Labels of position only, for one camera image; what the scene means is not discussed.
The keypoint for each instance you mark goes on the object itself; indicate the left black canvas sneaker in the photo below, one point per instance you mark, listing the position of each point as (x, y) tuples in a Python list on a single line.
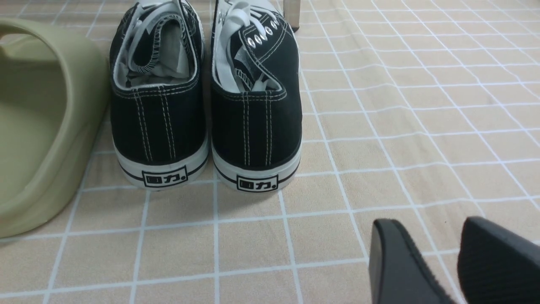
[(157, 109)]

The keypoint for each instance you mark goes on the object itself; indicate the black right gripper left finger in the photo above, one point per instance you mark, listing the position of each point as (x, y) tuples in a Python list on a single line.
[(398, 271)]

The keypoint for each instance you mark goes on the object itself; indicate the right black canvas sneaker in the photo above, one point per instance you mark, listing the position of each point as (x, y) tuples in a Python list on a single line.
[(256, 108)]

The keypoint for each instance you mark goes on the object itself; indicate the black canvas sneaker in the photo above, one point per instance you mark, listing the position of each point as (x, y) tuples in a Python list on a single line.
[(256, 108), (157, 109)]

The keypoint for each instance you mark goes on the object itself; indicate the metal shoe rack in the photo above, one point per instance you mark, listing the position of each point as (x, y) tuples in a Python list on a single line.
[(291, 11)]

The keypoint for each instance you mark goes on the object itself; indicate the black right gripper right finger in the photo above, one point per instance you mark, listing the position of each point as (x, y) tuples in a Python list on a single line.
[(497, 266)]

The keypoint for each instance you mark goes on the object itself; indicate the right green foam slide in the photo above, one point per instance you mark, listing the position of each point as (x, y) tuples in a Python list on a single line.
[(54, 93)]

